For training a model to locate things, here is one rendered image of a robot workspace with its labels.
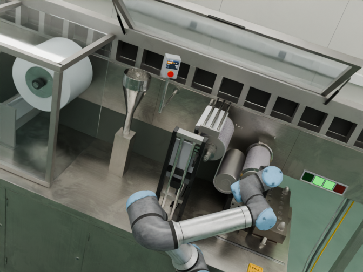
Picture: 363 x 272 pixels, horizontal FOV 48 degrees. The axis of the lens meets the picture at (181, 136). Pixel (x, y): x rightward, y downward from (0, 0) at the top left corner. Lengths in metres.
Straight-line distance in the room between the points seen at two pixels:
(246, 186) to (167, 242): 0.36
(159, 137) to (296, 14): 2.43
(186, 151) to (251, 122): 0.50
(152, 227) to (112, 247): 0.90
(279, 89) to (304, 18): 2.33
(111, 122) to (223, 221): 1.33
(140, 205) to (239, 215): 0.34
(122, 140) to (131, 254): 0.60
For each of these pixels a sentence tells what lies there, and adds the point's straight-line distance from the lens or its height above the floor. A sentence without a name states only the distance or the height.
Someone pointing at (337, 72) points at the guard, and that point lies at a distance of 1.87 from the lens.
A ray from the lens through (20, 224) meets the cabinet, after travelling 2.49.
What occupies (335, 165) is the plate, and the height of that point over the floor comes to 1.31.
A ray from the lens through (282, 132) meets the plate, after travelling 2.27.
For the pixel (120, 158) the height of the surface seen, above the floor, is 1.02.
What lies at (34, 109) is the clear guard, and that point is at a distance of 2.04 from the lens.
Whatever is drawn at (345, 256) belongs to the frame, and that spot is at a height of 0.62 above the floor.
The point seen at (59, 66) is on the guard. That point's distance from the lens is 1.86.
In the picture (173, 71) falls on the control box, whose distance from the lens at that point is 1.91.
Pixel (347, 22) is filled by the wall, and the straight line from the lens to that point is 4.47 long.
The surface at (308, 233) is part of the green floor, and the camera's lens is 3.98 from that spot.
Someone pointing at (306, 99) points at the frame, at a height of 1.61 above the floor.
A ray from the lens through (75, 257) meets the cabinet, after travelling 2.43.
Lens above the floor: 2.41
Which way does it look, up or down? 32 degrees down
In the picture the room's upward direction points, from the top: 16 degrees clockwise
